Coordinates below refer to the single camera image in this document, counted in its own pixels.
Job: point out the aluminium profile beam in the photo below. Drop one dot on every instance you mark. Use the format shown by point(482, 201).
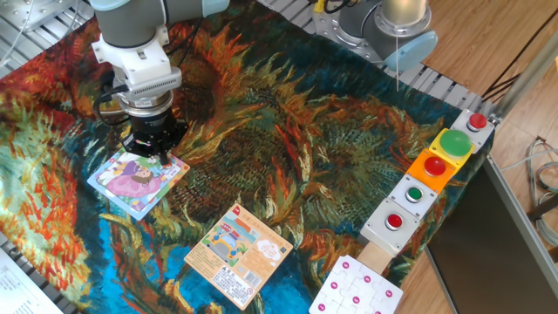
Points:
point(523, 78)

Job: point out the princess picture puzzle board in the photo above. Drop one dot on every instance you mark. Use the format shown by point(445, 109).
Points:
point(131, 187)

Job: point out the white puzzle with pink dots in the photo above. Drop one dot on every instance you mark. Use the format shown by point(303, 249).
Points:
point(353, 288)

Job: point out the yellow box green mushroom button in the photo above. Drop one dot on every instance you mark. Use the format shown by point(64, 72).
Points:
point(454, 143)

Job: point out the silver metal plate with screws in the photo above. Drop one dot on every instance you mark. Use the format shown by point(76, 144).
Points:
point(26, 13)

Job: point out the orange puzzle backing board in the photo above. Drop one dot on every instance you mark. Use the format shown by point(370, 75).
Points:
point(257, 270)

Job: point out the sunflower painting tablecloth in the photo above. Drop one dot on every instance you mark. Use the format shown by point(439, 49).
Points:
point(349, 144)

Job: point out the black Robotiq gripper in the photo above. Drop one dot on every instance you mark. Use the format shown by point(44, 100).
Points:
point(154, 133)

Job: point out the light wooden block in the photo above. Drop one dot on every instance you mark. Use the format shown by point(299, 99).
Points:
point(375, 257)

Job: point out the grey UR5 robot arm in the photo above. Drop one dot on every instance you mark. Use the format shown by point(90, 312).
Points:
point(131, 26)

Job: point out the white printed paper sheet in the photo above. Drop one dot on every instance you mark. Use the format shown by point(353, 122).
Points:
point(22, 288)

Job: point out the grey box green button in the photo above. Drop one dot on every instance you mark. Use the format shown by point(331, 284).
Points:
point(414, 194)

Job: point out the small yellow object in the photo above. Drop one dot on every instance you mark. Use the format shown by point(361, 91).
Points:
point(319, 6)

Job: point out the orange box red button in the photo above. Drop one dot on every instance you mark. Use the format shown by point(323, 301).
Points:
point(434, 166)

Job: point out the grey box red button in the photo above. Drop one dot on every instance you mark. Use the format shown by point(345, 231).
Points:
point(379, 233)
point(477, 121)

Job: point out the silver base mounting plate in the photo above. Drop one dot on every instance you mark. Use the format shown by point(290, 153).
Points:
point(324, 26)

